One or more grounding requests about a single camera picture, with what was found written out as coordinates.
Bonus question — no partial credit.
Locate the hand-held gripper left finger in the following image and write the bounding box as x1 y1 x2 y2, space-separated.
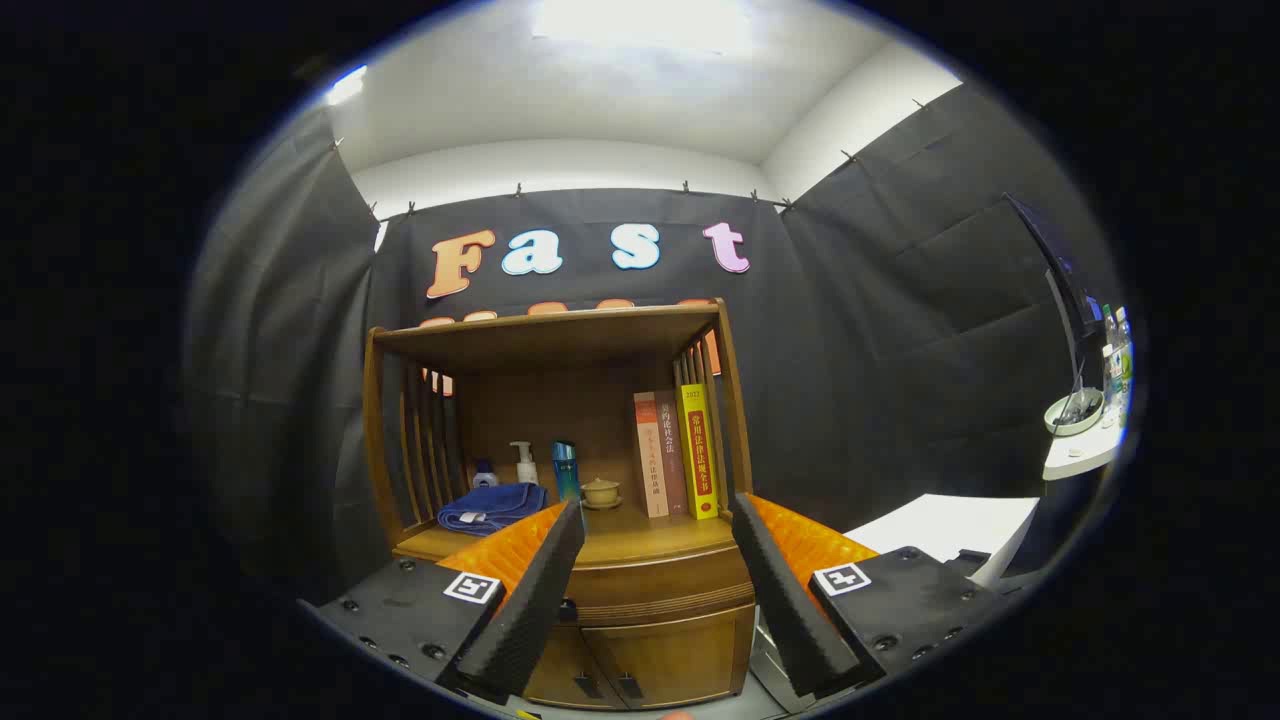
300 498 587 706

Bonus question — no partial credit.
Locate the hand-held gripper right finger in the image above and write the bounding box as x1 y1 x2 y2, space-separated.
732 490 1011 701

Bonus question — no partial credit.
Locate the wooden drawer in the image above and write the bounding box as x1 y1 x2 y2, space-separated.
555 545 757 629

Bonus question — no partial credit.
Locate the wooden cabinet door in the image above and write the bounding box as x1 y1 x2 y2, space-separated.
525 625 626 709
585 605 756 706

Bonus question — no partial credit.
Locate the wooden countertop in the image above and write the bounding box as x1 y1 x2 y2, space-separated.
395 495 741 566

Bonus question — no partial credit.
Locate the wooden cabinet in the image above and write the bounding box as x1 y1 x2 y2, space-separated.
362 298 758 711

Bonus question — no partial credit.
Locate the gray ribbed case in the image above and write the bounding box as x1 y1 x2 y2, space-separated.
750 610 801 711

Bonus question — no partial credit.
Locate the blue folded towel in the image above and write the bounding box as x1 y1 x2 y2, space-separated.
437 483 549 536

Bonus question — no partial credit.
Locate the blue glass bottle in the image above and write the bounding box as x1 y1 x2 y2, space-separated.
552 440 582 503

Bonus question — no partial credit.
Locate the white table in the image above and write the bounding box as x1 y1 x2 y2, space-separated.
845 493 1041 589

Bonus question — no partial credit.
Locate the yellow book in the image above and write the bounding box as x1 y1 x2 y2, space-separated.
678 383 721 521

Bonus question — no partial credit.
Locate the beige book with orange band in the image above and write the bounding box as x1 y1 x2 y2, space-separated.
633 392 670 519

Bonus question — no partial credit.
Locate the brown book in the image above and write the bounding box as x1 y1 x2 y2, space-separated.
655 390 691 517

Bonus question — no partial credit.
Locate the white shelf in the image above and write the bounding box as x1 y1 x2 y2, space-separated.
1043 420 1126 481

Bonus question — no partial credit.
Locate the clear plastic water bottle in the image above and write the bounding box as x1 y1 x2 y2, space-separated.
1114 308 1136 416
1101 305 1119 421

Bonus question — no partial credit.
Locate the black monitor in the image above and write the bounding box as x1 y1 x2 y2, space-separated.
1005 193 1101 401

